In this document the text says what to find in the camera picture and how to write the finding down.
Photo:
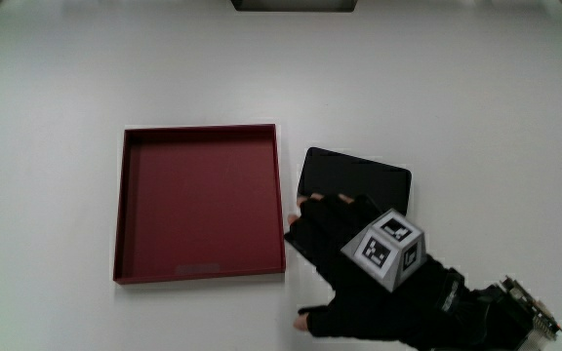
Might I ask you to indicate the white desk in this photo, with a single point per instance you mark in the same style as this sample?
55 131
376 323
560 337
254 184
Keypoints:
66 88

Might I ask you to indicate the black battery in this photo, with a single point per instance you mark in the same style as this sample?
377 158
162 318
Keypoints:
354 178

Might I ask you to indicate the dark red square tray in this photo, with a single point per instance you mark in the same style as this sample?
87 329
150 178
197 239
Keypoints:
203 205

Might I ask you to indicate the person's right hand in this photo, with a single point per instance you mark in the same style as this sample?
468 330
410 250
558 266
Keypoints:
344 292

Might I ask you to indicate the dark grey monitor base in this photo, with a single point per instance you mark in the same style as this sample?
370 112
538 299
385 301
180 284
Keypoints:
293 5

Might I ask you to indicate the person's right forearm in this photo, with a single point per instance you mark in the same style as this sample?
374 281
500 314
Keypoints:
498 317

